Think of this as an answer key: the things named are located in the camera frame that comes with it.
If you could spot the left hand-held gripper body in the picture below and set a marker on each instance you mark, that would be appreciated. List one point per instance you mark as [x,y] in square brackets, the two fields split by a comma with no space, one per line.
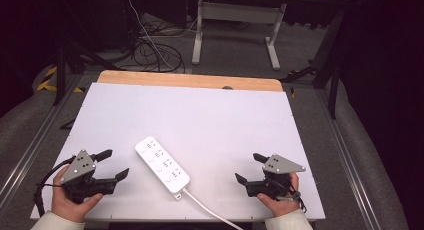
[78,168]

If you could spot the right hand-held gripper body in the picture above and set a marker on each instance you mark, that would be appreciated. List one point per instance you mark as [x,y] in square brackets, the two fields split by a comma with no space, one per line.
[281,165]

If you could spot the white power strip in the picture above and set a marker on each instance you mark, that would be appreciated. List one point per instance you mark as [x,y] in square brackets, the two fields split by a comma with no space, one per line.
[162,165]

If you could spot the person's left hand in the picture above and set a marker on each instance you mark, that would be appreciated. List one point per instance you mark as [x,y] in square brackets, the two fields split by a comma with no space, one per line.
[68,205]

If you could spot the person's right hand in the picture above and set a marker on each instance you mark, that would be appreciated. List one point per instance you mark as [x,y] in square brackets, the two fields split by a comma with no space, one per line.
[281,207]

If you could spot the black table grommet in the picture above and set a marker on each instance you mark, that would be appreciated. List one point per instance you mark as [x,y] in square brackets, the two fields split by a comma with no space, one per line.
[227,87]

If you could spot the yellow black floor tape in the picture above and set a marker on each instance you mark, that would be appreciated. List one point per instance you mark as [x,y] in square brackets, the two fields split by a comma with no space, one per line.
[45,86]

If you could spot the black metal stand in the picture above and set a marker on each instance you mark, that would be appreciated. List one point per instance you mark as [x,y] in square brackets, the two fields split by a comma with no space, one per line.
[60,76]
[333,90]

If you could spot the aluminium floor rail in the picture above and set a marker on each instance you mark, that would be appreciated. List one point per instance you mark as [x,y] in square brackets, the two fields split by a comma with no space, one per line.
[26,160]
[350,183]

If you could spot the white metal frame desk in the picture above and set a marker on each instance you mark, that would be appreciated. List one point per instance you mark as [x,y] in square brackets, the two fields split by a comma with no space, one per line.
[233,10]

